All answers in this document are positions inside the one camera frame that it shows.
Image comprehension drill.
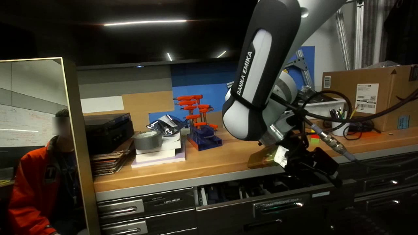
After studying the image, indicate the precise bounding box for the looped black cable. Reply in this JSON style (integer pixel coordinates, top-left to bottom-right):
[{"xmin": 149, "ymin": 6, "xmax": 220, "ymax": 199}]
[{"xmin": 342, "ymin": 114, "xmax": 376, "ymax": 143}]

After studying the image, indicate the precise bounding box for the grey metal bracket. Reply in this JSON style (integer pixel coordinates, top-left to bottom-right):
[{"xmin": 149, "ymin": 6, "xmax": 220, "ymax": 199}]
[{"xmin": 282, "ymin": 49, "xmax": 316, "ymax": 91}]

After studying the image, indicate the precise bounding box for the grey metal pole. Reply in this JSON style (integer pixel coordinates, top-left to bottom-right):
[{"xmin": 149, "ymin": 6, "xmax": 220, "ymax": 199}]
[{"xmin": 353, "ymin": 0, "xmax": 366, "ymax": 71}]

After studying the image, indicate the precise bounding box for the grey duct tape roll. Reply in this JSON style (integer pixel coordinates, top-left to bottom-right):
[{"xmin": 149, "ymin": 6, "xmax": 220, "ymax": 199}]
[{"xmin": 132, "ymin": 130, "xmax": 163, "ymax": 153}]

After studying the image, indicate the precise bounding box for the large black wall screen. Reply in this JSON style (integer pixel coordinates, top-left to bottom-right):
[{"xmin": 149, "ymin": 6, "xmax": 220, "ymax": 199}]
[{"xmin": 0, "ymin": 0, "xmax": 259, "ymax": 71}]

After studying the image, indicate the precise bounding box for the brown cork panel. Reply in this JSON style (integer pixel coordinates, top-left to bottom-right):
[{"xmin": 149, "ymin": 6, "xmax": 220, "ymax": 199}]
[{"xmin": 122, "ymin": 91, "xmax": 176, "ymax": 132}]

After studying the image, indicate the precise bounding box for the white cup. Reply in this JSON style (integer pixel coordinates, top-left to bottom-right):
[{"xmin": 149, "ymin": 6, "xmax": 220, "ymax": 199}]
[{"xmin": 329, "ymin": 118, "xmax": 353, "ymax": 139}]

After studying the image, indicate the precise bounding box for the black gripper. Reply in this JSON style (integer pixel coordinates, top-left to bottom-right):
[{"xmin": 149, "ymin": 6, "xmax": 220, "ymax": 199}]
[{"xmin": 284, "ymin": 134, "xmax": 346, "ymax": 191}]

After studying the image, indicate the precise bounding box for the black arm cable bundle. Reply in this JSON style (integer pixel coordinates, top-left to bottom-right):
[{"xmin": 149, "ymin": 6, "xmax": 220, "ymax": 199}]
[{"xmin": 299, "ymin": 87, "xmax": 418, "ymax": 164}]

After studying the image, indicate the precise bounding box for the white plastic tub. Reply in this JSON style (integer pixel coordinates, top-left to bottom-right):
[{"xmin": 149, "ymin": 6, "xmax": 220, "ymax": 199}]
[{"xmin": 304, "ymin": 97, "xmax": 349, "ymax": 122}]

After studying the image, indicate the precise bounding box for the white book stack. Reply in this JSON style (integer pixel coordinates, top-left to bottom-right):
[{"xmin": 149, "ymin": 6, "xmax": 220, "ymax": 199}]
[{"xmin": 129, "ymin": 135, "xmax": 189, "ymax": 170}]

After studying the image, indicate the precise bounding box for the crumpled silver bag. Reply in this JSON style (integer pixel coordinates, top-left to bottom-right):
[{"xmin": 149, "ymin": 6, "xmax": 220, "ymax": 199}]
[{"xmin": 146, "ymin": 113, "xmax": 188, "ymax": 140}]

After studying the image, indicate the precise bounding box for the yellow red green Lego stack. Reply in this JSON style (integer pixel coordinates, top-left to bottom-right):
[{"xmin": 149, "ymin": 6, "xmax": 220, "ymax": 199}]
[{"xmin": 308, "ymin": 134, "xmax": 323, "ymax": 148}]

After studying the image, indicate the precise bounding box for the dark notebook stack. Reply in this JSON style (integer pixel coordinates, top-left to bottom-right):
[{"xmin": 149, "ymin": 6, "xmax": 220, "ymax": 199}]
[{"xmin": 89, "ymin": 143, "xmax": 137, "ymax": 178}]

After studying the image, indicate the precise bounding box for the brown cardboard box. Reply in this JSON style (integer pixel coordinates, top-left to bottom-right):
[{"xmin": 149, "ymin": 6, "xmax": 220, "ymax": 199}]
[{"xmin": 320, "ymin": 63, "xmax": 418, "ymax": 134}]

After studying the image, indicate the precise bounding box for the person in red jacket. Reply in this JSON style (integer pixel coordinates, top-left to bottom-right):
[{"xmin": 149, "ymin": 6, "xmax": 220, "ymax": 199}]
[{"xmin": 5, "ymin": 109, "xmax": 86, "ymax": 235}]

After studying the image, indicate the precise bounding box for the white paper sheet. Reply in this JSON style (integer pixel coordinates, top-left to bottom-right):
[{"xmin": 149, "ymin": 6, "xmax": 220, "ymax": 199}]
[{"xmin": 78, "ymin": 96, "xmax": 125, "ymax": 117}]

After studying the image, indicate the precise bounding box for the grey metal drawer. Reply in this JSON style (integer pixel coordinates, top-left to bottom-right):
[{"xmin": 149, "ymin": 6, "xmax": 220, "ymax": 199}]
[{"xmin": 195, "ymin": 176, "xmax": 338, "ymax": 235}]

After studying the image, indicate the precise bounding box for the grey workbench drawer cabinet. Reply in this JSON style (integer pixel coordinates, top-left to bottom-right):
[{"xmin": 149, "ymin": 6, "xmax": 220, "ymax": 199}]
[{"xmin": 93, "ymin": 146, "xmax": 418, "ymax": 235}]

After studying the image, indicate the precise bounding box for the black equipment case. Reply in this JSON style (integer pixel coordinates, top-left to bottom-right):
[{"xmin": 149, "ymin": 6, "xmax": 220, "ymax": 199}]
[{"xmin": 84, "ymin": 113, "xmax": 136, "ymax": 157}]

